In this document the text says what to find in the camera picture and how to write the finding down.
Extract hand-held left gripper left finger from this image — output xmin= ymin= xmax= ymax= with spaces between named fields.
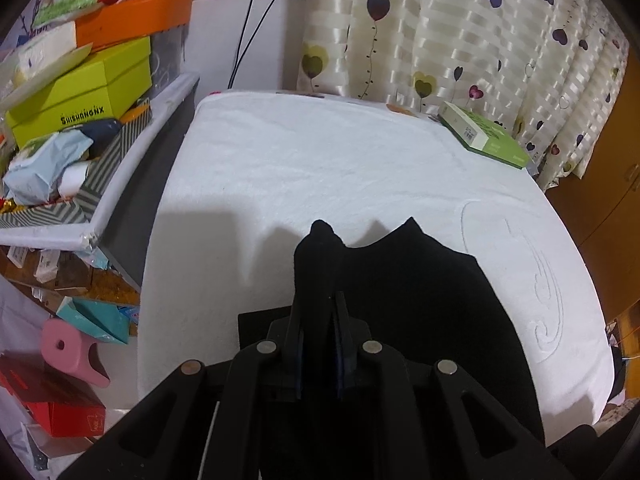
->
xmin=57 ymin=292 xmax=306 ymax=480

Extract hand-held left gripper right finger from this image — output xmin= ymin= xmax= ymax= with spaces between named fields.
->
xmin=334 ymin=291 xmax=576 ymax=480

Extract black pants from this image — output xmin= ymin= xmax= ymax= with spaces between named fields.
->
xmin=237 ymin=217 xmax=546 ymax=480

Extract white blanket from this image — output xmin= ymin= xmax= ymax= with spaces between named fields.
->
xmin=136 ymin=91 xmax=616 ymax=428

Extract teal box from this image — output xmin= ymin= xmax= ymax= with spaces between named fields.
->
xmin=55 ymin=296 xmax=138 ymax=346

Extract pink plastic stool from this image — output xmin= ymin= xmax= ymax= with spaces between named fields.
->
xmin=41 ymin=317 xmax=111 ymax=388

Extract red cardboard box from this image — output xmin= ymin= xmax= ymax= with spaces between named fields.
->
xmin=0 ymin=355 xmax=108 ymax=438

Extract striped storage bin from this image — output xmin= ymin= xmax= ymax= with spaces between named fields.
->
xmin=0 ymin=100 xmax=153 ymax=228

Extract flat green box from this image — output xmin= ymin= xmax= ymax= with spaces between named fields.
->
xmin=437 ymin=101 xmax=531 ymax=170

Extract white framed shelf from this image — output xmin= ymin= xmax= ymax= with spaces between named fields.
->
xmin=0 ymin=72 xmax=201 ymax=253

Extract dark blue cloth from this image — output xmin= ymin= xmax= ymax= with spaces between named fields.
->
xmin=75 ymin=119 xmax=122 ymax=150

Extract light blue package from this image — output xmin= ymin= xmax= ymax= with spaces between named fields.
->
xmin=2 ymin=132 xmax=96 ymax=206

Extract wooden cabinet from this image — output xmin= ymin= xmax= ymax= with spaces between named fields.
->
xmin=542 ymin=55 xmax=640 ymax=321

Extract lime green box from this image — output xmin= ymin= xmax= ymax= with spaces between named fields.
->
xmin=5 ymin=36 xmax=152 ymax=148

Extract cream heart print curtain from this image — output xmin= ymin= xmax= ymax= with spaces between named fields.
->
xmin=296 ymin=0 xmax=630 ymax=193

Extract orange box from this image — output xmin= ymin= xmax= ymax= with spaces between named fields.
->
xmin=75 ymin=0 xmax=193 ymax=52

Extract white cardboard box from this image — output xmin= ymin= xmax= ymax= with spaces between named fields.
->
xmin=0 ymin=22 xmax=93 ymax=106

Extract black wall cable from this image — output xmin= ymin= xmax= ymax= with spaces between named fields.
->
xmin=234 ymin=0 xmax=265 ymax=68
xmin=227 ymin=0 xmax=288 ymax=90

